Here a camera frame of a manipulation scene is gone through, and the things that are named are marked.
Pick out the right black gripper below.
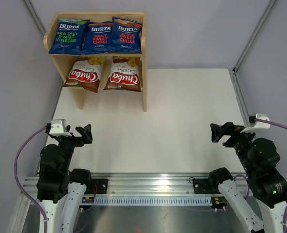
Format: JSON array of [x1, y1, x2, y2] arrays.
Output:
[[210, 121, 261, 173]]

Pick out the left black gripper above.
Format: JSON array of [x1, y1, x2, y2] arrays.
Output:
[[55, 123, 92, 172]]

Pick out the Chuba cassava chips bag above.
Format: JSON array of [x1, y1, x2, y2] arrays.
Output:
[[63, 56, 106, 93], [104, 56, 141, 92]]

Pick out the Burts spicy chilli bag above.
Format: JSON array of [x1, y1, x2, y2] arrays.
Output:
[[81, 21, 113, 55], [109, 17, 142, 53]]

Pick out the Burts sea salt vinegar bag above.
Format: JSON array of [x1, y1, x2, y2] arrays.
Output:
[[49, 19, 89, 55]]

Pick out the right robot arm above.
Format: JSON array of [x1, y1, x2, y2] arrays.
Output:
[[208, 122, 287, 233]]

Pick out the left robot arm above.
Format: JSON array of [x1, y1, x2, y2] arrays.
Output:
[[37, 120, 93, 233]]

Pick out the wooden two-tier shelf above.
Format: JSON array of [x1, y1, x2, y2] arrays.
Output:
[[43, 12, 148, 112]]

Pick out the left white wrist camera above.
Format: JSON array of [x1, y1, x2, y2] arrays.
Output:
[[46, 119, 71, 137]]

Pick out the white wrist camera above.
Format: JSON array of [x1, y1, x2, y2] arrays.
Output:
[[240, 113, 270, 133], [46, 119, 71, 137]]

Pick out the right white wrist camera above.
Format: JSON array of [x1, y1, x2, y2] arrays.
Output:
[[240, 113, 270, 133]]

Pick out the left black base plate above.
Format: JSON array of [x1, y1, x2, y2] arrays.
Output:
[[85, 178, 108, 195]]

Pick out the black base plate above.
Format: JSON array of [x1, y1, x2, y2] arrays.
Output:
[[191, 177, 214, 194], [85, 178, 108, 195]]

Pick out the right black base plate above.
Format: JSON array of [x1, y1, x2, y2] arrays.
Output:
[[191, 177, 214, 194]]

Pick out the aluminium mounting rail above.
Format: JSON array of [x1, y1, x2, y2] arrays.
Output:
[[21, 172, 255, 207]]

